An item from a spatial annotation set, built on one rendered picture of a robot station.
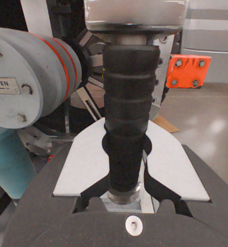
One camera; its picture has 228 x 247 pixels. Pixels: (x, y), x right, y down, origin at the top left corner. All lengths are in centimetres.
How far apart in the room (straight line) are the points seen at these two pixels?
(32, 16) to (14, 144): 27
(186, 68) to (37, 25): 32
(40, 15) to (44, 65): 15
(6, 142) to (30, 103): 17
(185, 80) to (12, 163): 45
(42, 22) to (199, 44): 66
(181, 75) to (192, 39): 45
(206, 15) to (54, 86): 71
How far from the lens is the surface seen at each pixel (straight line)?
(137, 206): 83
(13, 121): 23
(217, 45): 83
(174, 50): 40
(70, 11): 34
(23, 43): 22
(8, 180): 42
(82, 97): 44
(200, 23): 78
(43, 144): 48
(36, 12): 35
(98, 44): 75
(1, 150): 36
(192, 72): 34
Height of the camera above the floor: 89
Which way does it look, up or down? 31 degrees down
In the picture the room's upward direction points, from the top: straight up
